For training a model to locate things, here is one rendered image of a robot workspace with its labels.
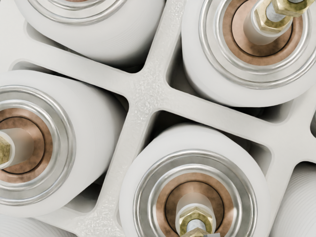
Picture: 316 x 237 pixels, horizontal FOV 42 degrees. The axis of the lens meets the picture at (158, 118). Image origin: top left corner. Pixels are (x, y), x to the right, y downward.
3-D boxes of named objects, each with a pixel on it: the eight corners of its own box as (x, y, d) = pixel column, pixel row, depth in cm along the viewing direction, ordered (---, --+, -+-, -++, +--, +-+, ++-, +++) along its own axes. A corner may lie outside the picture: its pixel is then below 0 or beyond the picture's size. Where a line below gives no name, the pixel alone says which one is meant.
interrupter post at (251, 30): (286, 40, 25) (301, 29, 22) (247, 52, 25) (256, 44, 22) (273, 2, 25) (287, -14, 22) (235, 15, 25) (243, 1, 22)
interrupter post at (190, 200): (217, 223, 25) (222, 240, 22) (179, 232, 26) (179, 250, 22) (208, 185, 25) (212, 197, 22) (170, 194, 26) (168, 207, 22)
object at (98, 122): (124, 180, 44) (81, 232, 26) (36, 167, 44) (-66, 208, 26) (136, 90, 43) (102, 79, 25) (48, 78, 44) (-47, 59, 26)
